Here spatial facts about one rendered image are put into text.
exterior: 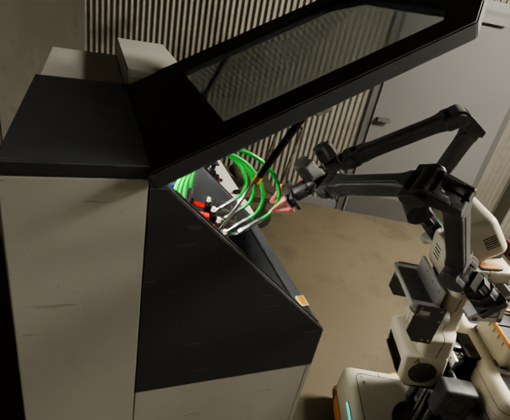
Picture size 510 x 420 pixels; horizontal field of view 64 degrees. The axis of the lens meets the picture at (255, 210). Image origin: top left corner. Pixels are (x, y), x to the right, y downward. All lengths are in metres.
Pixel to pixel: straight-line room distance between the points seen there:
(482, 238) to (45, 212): 1.21
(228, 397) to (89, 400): 0.43
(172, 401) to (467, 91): 3.73
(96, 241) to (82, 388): 0.47
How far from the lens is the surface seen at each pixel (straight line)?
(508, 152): 4.79
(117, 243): 0.96
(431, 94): 4.25
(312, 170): 1.33
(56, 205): 0.91
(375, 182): 1.14
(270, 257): 1.63
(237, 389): 1.44
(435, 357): 1.72
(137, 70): 1.53
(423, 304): 1.52
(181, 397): 1.39
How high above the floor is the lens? 1.85
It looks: 27 degrees down
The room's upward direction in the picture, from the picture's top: 12 degrees clockwise
